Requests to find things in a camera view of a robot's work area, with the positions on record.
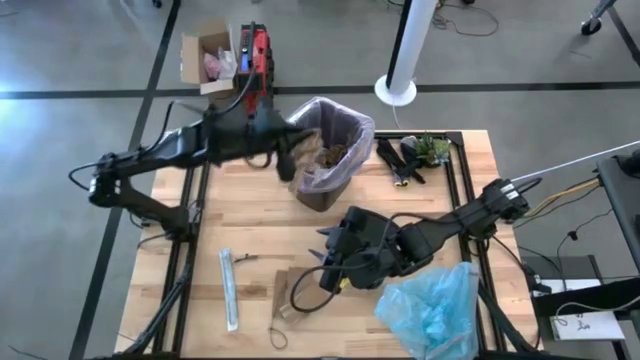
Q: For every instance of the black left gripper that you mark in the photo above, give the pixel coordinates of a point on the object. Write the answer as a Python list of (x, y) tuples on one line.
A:
[(240, 137)]

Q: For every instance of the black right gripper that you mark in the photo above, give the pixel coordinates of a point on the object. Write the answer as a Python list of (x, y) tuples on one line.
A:
[(365, 250)]

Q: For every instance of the brown paper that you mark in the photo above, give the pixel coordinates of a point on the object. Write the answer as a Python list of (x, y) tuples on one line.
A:
[(307, 165), (335, 156)]

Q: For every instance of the translucent pink trash bag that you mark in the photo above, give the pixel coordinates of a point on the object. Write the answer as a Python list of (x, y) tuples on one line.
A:
[(357, 135)]

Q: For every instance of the brown paper bag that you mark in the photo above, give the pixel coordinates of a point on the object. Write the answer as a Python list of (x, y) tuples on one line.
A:
[(285, 295)]

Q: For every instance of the small dark twist tie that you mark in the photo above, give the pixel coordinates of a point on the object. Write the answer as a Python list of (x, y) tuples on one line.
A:
[(245, 258)]

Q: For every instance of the long clear plastic wrapper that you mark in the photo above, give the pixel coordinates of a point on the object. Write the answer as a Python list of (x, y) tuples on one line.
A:
[(229, 290)]

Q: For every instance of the black rubber band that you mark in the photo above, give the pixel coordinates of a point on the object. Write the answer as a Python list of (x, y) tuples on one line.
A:
[(272, 340)]

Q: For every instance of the light blue trash bag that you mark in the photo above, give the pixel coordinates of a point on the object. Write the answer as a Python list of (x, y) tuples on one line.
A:
[(430, 315)]

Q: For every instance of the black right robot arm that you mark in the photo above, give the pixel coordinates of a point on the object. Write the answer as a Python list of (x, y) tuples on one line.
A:
[(450, 227)]

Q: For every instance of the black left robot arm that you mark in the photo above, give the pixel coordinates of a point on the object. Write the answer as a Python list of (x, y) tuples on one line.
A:
[(165, 147)]

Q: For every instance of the red black toolbox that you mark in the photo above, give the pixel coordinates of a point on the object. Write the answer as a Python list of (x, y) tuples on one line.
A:
[(260, 55)]

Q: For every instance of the clear plastic bundle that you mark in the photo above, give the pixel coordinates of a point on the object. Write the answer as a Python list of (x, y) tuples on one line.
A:
[(227, 62)]

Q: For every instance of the pink plastic bundle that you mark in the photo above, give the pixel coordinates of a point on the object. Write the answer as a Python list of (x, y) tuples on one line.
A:
[(211, 65)]

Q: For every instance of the small potted succulent plant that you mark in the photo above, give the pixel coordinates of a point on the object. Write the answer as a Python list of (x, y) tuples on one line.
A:
[(430, 150)]

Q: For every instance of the open cardboard box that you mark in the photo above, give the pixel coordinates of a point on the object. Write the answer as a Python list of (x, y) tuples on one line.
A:
[(192, 50)]

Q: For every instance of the white pole with base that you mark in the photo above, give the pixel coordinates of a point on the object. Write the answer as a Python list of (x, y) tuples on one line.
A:
[(412, 45)]

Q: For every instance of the plain white paper sheet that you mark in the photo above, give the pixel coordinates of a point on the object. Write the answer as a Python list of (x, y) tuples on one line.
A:
[(575, 286)]

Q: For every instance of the thin white rod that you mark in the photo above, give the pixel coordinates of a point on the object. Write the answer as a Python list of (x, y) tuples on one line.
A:
[(575, 161)]

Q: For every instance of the black diagonal bar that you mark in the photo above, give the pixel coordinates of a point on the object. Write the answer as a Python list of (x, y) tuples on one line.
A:
[(590, 300)]

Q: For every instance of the white paper with scribble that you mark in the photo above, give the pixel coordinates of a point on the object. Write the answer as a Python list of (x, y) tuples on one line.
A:
[(590, 327)]

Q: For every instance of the black desk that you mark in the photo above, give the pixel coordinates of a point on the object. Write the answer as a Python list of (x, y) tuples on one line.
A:
[(622, 210)]

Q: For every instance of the grey chair leg caster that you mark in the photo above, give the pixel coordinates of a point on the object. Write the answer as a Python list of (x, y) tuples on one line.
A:
[(590, 26)]

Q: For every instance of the black aluminium table frame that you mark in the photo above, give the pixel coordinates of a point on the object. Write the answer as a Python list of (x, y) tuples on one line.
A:
[(456, 170)]

